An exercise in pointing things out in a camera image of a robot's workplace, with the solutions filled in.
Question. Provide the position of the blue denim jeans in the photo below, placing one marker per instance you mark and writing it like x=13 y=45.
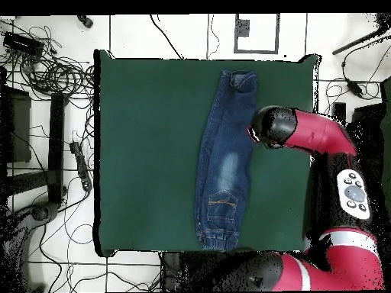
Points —
x=226 y=152

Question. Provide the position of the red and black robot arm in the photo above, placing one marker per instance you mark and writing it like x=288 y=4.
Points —
x=320 y=134

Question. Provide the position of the black flat panel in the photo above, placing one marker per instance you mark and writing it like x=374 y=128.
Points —
x=18 y=128
x=369 y=128

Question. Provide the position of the black stand bar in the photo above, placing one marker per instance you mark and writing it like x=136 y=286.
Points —
x=339 y=111
x=56 y=146

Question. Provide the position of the dark green table cloth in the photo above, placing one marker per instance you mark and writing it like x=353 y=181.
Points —
x=146 y=152

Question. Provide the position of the dark grey square marker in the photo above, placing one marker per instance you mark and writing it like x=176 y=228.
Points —
x=243 y=27

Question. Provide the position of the black power adapter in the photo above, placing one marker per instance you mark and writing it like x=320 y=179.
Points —
x=354 y=87

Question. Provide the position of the black rod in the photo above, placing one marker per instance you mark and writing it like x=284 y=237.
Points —
x=354 y=44

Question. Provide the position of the black power strip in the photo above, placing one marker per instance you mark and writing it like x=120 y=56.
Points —
x=81 y=164

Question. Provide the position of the small black cylindrical object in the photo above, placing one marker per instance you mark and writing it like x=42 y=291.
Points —
x=85 y=21

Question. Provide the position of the grey curved floor base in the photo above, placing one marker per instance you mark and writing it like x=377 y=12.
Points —
x=39 y=213

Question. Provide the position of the black electronics box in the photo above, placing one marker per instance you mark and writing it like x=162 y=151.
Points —
x=21 y=42

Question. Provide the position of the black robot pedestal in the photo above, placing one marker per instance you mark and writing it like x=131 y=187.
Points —
x=183 y=271

